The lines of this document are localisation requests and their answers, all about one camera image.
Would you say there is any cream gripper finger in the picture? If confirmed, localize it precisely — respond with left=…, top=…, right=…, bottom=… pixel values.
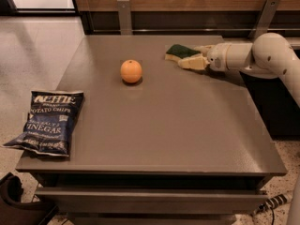
left=178, top=55, right=209, bottom=70
left=194, top=45, right=214, bottom=56

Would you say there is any dark brown chair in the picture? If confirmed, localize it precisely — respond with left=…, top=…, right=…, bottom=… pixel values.
left=0, top=172, right=58, bottom=225

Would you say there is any left metal wall bracket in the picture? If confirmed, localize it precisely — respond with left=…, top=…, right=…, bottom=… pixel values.
left=117, top=0, right=133, bottom=36

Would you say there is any green and yellow sponge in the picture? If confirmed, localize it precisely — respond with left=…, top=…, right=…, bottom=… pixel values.
left=165, top=44, right=201, bottom=62

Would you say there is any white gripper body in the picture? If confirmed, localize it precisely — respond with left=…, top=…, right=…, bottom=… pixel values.
left=207, top=43, right=231, bottom=72

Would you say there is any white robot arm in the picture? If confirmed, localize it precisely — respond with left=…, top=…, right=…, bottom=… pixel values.
left=177, top=33, right=300, bottom=106

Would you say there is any right metal wall bracket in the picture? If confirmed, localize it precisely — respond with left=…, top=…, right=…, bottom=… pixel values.
left=248, top=0, right=281, bottom=39

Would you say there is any striped black white cable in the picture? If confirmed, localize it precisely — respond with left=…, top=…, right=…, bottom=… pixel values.
left=251, top=193, right=293, bottom=218

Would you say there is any metal wall bracket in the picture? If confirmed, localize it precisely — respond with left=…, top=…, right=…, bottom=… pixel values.
left=117, top=0, right=133, bottom=36
left=248, top=0, right=281, bottom=39

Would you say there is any blue kettle chip bag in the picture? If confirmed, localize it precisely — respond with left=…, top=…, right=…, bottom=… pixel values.
left=3, top=91, right=84, bottom=157

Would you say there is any orange fruit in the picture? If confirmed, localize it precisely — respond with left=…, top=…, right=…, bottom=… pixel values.
left=120, top=60, right=143, bottom=83

